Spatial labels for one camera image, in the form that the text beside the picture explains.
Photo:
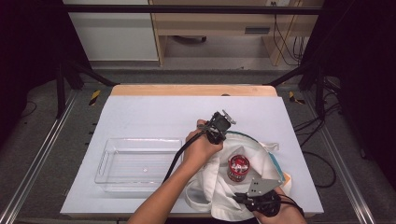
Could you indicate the clear plastic tray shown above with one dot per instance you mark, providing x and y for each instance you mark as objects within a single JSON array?
[{"x": 137, "y": 165}]

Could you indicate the black metal stand leg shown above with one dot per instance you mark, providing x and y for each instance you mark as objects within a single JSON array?
[
  {"x": 61, "y": 90},
  {"x": 319, "y": 90}
]

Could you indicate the yellow black tape strip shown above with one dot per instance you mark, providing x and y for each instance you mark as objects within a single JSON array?
[
  {"x": 294, "y": 98},
  {"x": 95, "y": 97}
]

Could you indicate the red can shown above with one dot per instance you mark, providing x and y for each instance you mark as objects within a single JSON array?
[{"x": 238, "y": 169}]

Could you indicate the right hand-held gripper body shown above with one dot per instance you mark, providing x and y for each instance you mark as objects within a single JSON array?
[{"x": 263, "y": 188}]

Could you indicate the light wooden desk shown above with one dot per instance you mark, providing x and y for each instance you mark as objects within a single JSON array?
[{"x": 211, "y": 21}]

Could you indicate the white table mat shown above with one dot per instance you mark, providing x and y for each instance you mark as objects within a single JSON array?
[{"x": 149, "y": 115}]

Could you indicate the black metal crossbar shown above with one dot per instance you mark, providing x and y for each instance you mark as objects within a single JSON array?
[{"x": 186, "y": 9}]

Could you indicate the white cabinet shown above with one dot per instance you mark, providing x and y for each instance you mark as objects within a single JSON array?
[{"x": 115, "y": 34}]

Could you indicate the person's left hand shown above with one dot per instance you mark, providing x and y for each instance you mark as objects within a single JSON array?
[{"x": 197, "y": 149}]

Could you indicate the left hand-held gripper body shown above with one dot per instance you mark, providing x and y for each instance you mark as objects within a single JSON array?
[{"x": 219, "y": 126}]

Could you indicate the person's right hand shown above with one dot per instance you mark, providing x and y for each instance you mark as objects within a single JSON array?
[{"x": 286, "y": 216}]

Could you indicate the white patterned tote bag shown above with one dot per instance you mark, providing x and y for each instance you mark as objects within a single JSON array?
[{"x": 218, "y": 186}]

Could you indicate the black curtain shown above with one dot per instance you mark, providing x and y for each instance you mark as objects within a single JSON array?
[
  {"x": 364, "y": 77},
  {"x": 28, "y": 46}
]

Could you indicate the aluminium floor rail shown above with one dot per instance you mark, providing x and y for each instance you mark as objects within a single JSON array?
[
  {"x": 342, "y": 161},
  {"x": 40, "y": 155}
]

